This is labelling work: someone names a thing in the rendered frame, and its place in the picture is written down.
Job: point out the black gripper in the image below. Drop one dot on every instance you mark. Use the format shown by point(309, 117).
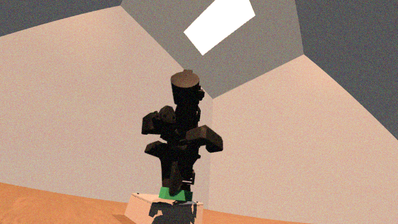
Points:
point(179, 154)

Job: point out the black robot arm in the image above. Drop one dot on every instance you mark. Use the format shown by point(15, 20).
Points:
point(186, 95)

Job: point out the green rectangular post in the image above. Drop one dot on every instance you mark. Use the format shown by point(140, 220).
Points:
point(179, 195)

